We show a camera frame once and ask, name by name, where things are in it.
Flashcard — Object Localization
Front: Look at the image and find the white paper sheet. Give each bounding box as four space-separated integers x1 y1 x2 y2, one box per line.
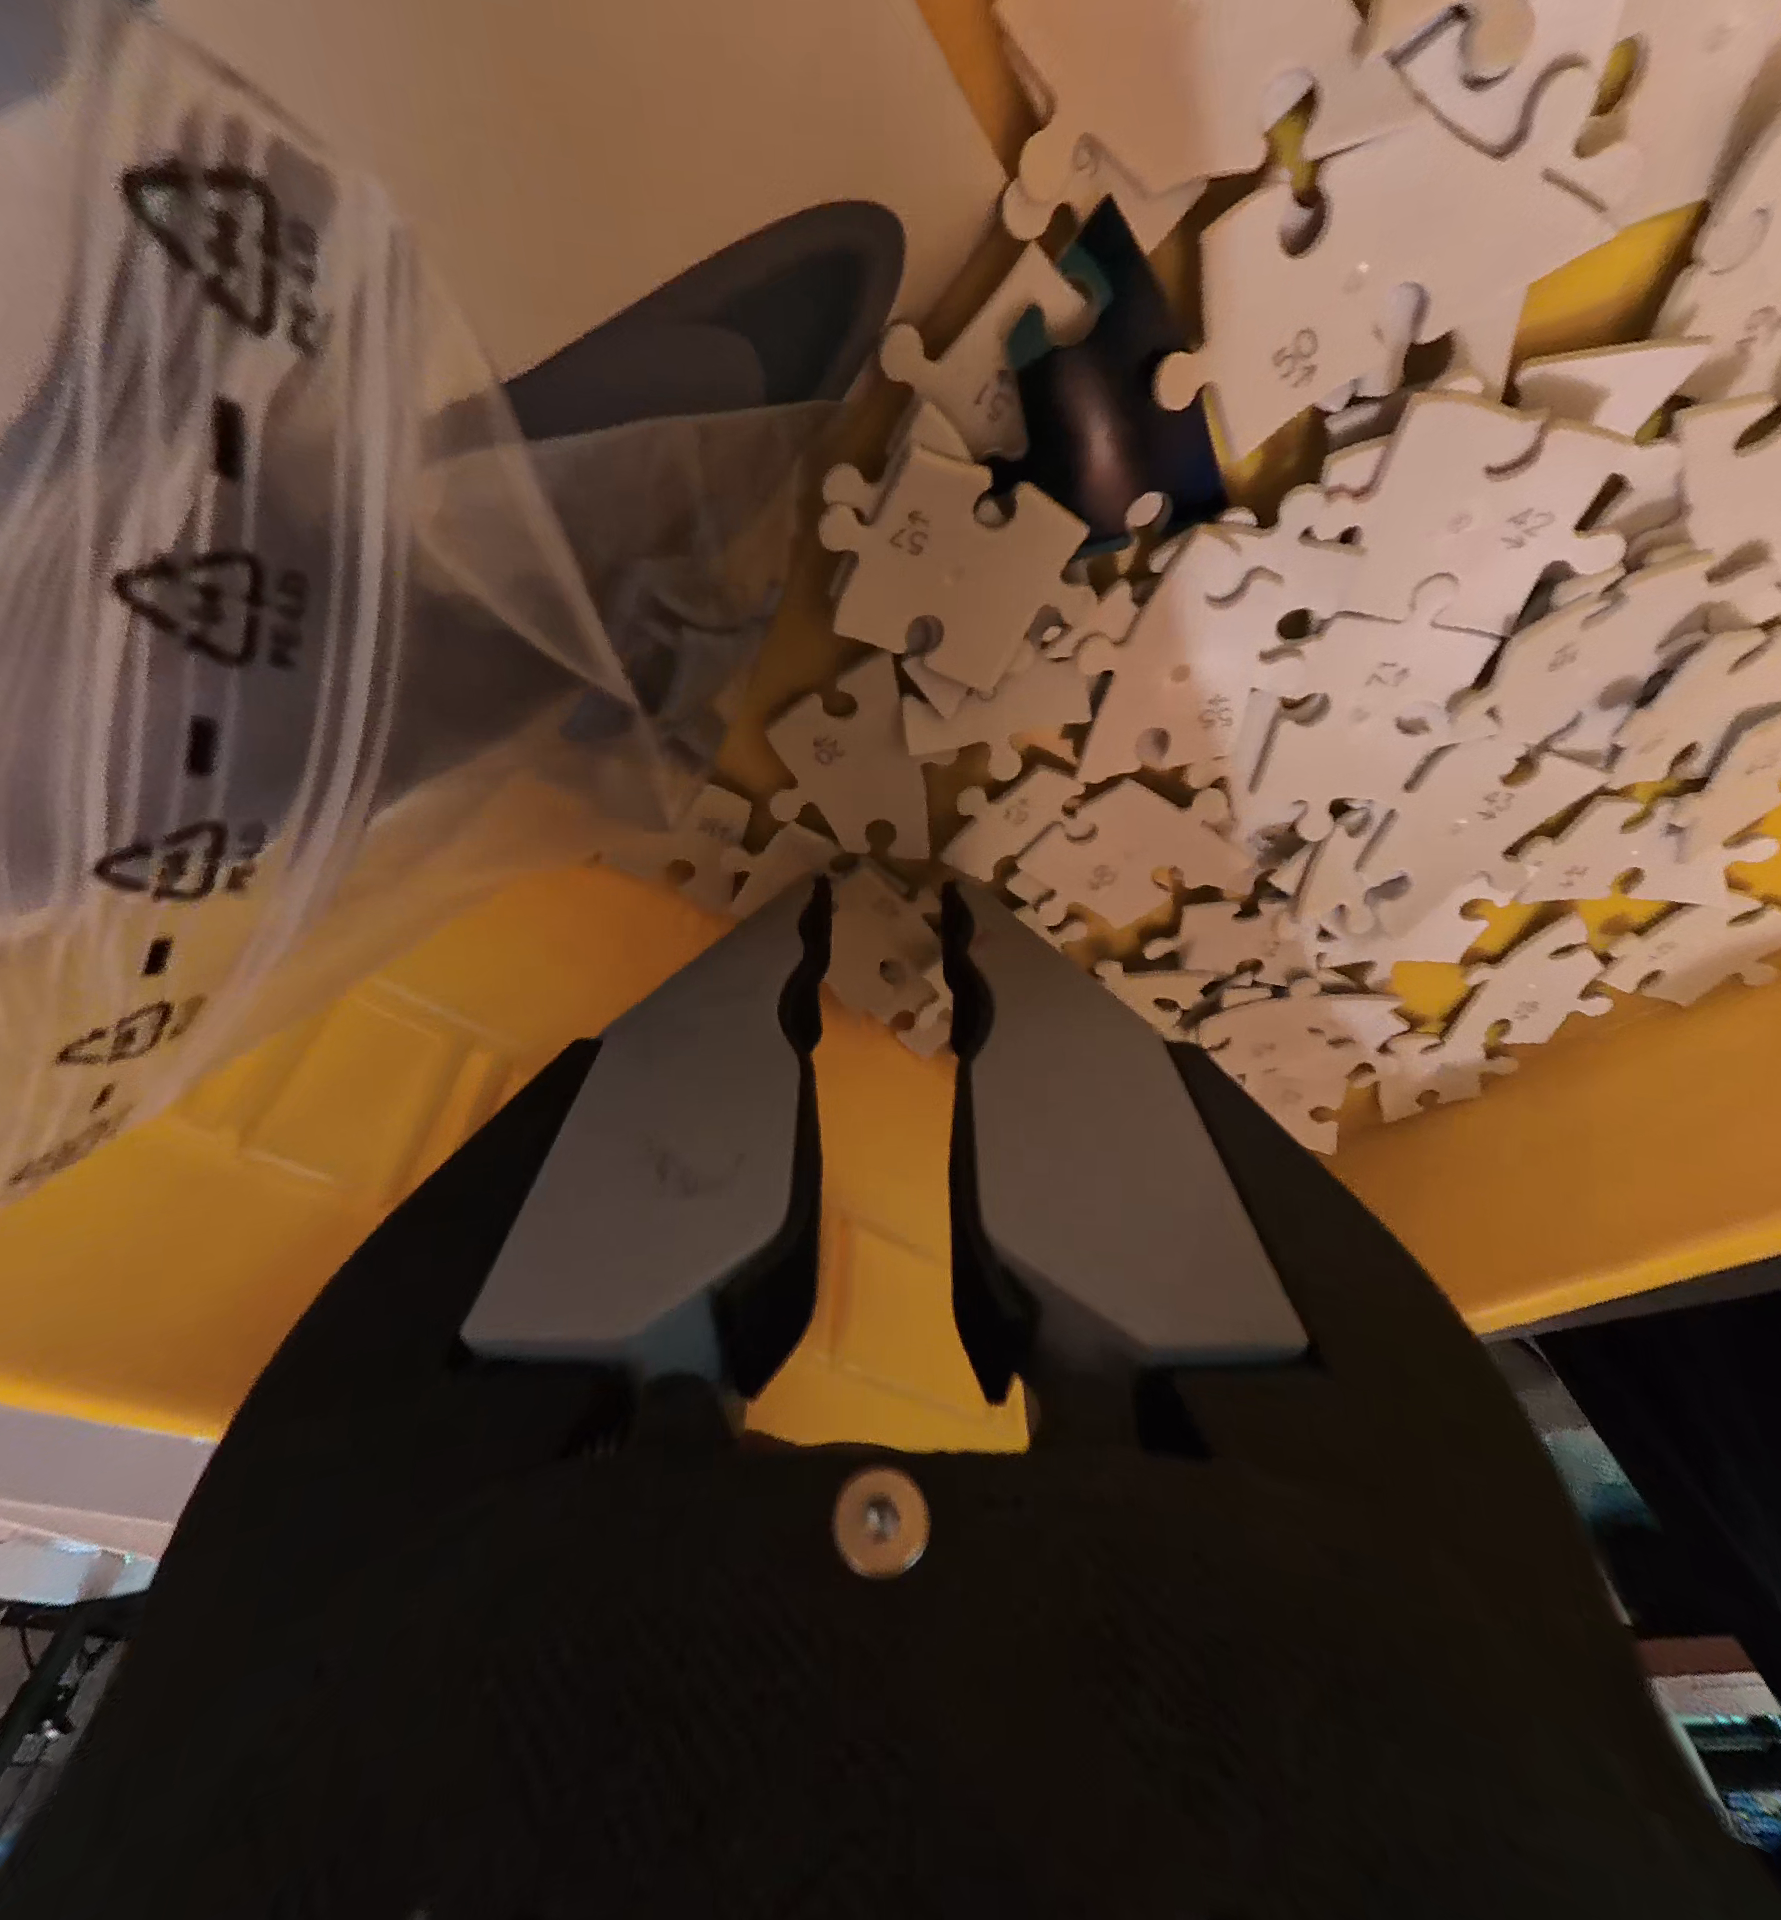
0 0 1050 933

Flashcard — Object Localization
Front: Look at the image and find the clear bag of blue parts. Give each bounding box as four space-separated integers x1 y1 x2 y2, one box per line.
0 0 906 1262

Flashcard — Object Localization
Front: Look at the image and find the yellow plastic bin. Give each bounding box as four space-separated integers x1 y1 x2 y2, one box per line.
0 0 1781 1451

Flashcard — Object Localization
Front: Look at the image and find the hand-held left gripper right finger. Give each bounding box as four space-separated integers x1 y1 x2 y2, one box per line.
939 878 1310 1405

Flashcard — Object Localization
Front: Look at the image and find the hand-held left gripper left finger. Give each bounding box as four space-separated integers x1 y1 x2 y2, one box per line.
459 877 834 1399

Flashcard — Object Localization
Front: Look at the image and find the pile of puzzle pieces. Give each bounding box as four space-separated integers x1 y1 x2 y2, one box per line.
665 0 1781 1158

